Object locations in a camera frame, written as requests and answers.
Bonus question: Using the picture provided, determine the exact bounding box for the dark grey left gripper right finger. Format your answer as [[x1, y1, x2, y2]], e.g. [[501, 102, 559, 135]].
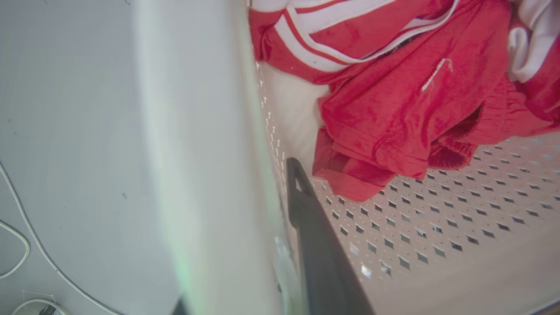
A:
[[286, 157, 376, 315]]

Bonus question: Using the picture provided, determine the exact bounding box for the white perforated laundry basket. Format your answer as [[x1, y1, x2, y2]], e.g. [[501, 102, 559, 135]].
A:
[[131, 0, 560, 315]]

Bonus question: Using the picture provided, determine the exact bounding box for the red garment with white stripes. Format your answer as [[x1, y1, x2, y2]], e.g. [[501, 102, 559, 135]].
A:
[[248, 0, 560, 202]]

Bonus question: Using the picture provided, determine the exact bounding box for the white cable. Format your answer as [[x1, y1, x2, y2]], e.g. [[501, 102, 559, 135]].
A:
[[11, 298, 70, 315], [0, 220, 31, 280], [0, 162, 123, 315]]

